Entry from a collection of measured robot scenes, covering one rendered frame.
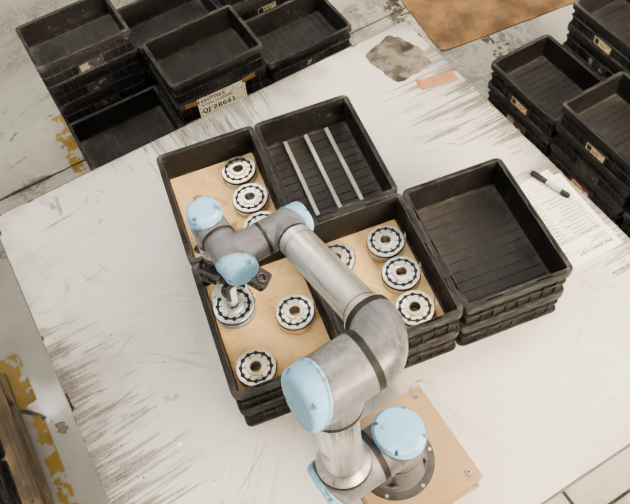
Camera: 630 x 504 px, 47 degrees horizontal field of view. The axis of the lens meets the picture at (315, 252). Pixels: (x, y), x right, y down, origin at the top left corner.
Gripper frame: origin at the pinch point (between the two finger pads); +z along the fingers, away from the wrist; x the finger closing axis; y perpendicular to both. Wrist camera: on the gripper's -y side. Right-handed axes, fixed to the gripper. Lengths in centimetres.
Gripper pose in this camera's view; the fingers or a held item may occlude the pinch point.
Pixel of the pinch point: (240, 294)
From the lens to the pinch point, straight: 179.8
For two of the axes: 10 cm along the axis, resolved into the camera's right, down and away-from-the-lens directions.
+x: -3.9, 8.0, -4.6
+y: -9.2, -2.9, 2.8
